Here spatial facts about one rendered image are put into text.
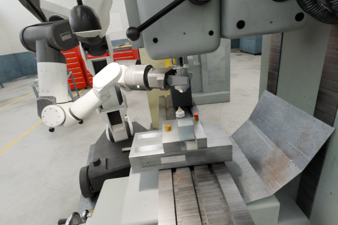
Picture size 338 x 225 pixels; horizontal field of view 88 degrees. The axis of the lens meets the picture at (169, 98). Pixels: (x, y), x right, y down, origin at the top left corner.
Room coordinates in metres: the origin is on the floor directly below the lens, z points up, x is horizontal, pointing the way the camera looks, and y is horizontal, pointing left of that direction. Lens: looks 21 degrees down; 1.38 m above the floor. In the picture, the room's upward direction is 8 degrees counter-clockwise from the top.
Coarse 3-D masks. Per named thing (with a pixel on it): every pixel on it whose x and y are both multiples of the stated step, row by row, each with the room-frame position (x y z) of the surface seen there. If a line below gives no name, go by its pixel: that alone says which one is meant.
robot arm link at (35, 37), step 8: (24, 32) 0.68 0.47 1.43; (32, 32) 0.66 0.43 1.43; (40, 32) 0.65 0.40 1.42; (24, 40) 0.67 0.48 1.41; (32, 40) 0.66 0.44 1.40; (40, 40) 0.65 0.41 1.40; (48, 40) 0.64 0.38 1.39; (32, 48) 0.68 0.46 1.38; (40, 48) 0.64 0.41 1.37; (48, 48) 0.64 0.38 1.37; (40, 56) 0.63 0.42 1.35; (48, 56) 0.63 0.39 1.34; (56, 56) 0.64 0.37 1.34; (64, 56) 0.67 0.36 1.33
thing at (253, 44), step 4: (256, 36) 6.84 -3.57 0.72; (260, 36) 6.84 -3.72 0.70; (240, 40) 8.12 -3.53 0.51; (244, 40) 7.72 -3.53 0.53; (248, 40) 7.34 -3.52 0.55; (252, 40) 7.03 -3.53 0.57; (256, 40) 6.84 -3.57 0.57; (260, 40) 6.84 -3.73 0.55; (240, 44) 8.11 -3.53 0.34; (244, 44) 7.71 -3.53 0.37; (248, 44) 7.35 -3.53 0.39; (252, 44) 7.02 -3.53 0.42; (256, 44) 6.84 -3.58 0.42; (260, 44) 6.84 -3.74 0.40; (240, 48) 8.10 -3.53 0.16; (244, 48) 7.70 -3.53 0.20; (248, 48) 7.33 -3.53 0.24; (252, 48) 7.00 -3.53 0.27; (256, 48) 6.84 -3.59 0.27; (260, 48) 6.84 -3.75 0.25; (252, 52) 7.00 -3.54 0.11; (256, 52) 6.84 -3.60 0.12; (260, 52) 6.84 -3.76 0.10
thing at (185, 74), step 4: (176, 72) 0.51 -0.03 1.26; (180, 72) 0.51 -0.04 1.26; (184, 72) 0.51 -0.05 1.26; (188, 72) 0.52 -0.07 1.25; (188, 76) 0.52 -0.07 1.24; (188, 80) 0.52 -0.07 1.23; (184, 84) 0.51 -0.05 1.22; (188, 84) 0.52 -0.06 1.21; (176, 88) 0.52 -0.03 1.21; (180, 88) 0.51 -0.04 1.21; (184, 88) 0.51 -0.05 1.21
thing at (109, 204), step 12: (108, 180) 0.67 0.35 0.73; (120, 180) 0.66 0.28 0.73; (108, 192) 0.60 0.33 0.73; (120, 192) 0.59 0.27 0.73; (276, 192) 0.49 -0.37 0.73; (96, 204) 0.55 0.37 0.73; (108, 204) 0.53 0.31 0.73; (120, 204) 0.53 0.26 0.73; (288, 204) 0.44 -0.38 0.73; (96, 216) 0.49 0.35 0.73; (108, 216) 0.48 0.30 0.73; (120, 216) 0.48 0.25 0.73; (288, 216) 0.40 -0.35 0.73; (300, 216) 0.39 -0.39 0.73
